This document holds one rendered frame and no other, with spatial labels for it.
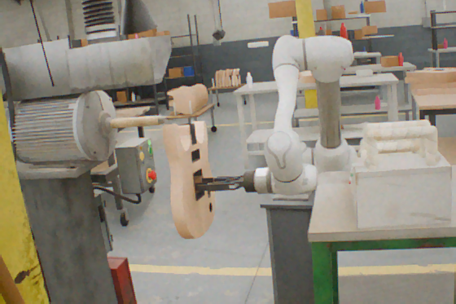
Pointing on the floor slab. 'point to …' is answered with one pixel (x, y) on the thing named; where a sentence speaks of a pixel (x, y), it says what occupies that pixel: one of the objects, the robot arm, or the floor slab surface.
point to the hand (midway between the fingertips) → (199, 184)
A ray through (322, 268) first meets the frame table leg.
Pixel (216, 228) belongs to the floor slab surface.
